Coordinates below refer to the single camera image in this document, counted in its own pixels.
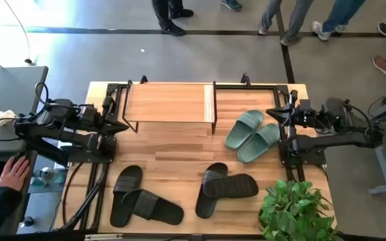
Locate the crumpled white tissue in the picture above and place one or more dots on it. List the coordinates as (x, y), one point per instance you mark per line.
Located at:
(2, 118)

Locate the wooden background table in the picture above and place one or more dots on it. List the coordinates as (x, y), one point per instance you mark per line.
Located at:
(166, 102)

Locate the person's hand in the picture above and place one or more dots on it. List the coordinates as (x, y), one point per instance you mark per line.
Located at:
(13, 174)

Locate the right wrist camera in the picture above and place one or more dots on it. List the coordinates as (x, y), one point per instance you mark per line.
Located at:
(305, 104)

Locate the small black object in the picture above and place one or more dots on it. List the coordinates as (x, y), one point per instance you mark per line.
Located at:
(29, 221)

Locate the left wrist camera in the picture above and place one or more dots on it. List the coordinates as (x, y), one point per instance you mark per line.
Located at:
(90, 110)

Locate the black metal rig frame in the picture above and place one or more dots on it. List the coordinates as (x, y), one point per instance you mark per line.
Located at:
(90, 201)

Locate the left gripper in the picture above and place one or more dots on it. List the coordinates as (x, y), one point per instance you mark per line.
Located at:
(90, 120)

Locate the green rubber slide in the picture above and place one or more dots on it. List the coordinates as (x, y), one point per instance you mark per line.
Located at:
(258, 144)
(243, 129)

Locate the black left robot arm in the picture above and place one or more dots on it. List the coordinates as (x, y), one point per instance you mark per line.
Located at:
(45, 134)

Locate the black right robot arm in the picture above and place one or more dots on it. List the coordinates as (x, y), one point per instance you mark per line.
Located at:
(340, 139)

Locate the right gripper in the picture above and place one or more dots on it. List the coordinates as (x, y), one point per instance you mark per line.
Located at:
(303, 117)

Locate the grey side desk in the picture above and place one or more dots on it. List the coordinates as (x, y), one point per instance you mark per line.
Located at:
(5, 87)

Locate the green leafy plant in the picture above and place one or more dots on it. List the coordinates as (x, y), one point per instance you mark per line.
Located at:
(293, 211)

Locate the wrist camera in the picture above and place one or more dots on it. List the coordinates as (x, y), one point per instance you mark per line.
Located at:
(305, 104)
(90, 110)

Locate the black rubber slide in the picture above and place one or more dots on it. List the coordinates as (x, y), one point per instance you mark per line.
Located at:
(156, 207)
(231, 185)
(124, 187)
(209, 205)

